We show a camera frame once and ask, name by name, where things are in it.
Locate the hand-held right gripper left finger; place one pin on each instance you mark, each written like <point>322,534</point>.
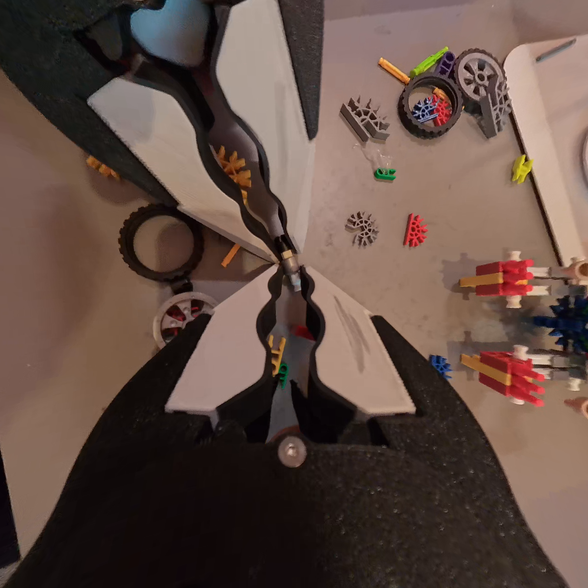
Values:
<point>220,363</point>

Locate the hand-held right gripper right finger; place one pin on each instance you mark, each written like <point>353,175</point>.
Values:
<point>358,363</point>

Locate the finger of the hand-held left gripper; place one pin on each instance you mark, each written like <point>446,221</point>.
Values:
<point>266,78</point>
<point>165,142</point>

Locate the small grey spacer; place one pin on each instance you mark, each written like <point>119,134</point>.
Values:
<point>290,265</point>

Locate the yellow snowflake connector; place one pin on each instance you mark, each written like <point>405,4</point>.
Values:
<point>275,353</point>

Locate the green clip connector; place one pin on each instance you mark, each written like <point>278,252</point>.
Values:
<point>283,374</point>
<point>385,174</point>

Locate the yellow fan connector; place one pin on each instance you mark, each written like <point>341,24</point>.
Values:
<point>103,167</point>

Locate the grey spoked wheel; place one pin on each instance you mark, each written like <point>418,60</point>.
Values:
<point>159,321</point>
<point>460,76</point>

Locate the yellow half-round connector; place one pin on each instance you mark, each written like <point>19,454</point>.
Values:
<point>234,170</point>

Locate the small blue connector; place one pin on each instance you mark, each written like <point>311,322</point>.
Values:
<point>441,366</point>

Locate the small black connector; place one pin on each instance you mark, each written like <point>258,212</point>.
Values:
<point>183,285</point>

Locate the grey half-round connector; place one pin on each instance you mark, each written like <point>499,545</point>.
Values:
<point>363,119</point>

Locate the short orange rod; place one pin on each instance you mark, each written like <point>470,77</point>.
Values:
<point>231,255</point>
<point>394,70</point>

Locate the black rubber tyre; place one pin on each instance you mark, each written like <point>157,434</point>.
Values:
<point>126,243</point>
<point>404,115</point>

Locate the dark grey snowflake connector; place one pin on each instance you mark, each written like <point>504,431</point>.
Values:
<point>363,229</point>

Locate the clear plastic connector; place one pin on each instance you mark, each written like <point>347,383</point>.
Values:
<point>381,158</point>

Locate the red half-round connector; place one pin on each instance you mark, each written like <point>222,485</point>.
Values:
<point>415,229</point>

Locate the blue half-round connector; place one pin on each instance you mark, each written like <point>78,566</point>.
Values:
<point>423,111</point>

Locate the light green rod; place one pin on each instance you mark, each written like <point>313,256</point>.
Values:
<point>427,62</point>

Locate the colourful construction toy model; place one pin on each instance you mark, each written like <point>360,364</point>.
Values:
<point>500,275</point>

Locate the purple connector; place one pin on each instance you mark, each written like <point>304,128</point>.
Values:
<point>445,64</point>

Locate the red snowflake connector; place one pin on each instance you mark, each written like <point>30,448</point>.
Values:
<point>443,112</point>

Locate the long grey fan connector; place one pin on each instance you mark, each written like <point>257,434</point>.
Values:
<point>496,112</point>

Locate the yellow clip connector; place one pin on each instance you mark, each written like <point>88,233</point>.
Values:
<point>522,168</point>

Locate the white stand base board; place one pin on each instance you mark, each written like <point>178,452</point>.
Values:
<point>546,138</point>

